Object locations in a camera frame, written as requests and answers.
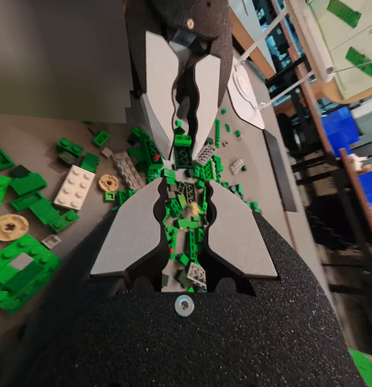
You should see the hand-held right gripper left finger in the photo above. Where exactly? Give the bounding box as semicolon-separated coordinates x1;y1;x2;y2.
89;178;171;277

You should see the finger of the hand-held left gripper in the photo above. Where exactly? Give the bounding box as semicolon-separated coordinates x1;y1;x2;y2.
140;30;180;161
192;55;222;158

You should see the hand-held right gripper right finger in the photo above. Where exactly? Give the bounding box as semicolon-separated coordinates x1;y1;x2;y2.
203;180;279;278

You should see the pile of green toy bricks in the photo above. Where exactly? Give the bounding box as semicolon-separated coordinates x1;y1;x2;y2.
0;109;262;295

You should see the dark green brick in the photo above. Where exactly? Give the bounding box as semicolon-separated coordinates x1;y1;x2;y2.
173;134;194;169

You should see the grey desk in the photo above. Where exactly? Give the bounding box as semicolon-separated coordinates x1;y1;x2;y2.
0;59;331;357

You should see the white flat stand base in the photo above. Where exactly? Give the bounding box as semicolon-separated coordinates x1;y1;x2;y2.
227;59;266;130

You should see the grey studded plate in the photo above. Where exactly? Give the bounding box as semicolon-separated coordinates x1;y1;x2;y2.
112;151;145;191

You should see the wooden shelf board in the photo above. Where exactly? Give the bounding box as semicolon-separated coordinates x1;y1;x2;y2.
229;4;277;80

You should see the white studded brick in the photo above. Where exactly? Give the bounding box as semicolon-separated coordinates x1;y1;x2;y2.
54;165;96;210

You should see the black flat strip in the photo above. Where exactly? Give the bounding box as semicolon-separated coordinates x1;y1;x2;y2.
263;130;297;213

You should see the clear acrylic rod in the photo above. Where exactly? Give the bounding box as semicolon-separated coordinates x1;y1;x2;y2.
258;74;325;109
240;6;290;65

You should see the metal shelf rack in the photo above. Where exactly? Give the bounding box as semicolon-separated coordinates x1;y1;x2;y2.
264;0;372;357

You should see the cream panel with wooden edge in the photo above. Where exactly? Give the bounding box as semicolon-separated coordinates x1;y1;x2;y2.
283;0;372;105

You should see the blue storage bin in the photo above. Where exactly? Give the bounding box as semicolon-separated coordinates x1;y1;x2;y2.
320;106;360;158
356;171;372;209

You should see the large green box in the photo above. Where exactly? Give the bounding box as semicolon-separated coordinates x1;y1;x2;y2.
347;348;372;387

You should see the green frame plate assembly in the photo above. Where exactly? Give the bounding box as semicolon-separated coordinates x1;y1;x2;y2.
0;233;63;315

